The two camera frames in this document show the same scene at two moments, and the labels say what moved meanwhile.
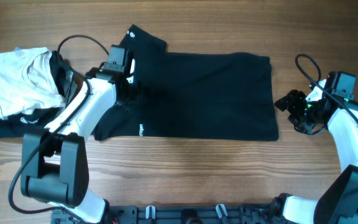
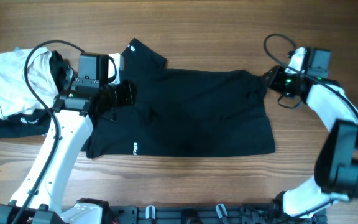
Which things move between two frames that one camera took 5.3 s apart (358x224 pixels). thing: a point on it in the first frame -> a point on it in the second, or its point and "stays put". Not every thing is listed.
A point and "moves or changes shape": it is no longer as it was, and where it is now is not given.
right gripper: [291, 102] -> [278, 73]
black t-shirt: [192, 96] moves or changes shape
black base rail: [178, 214] stays put
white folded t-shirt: [18, 82] stays put
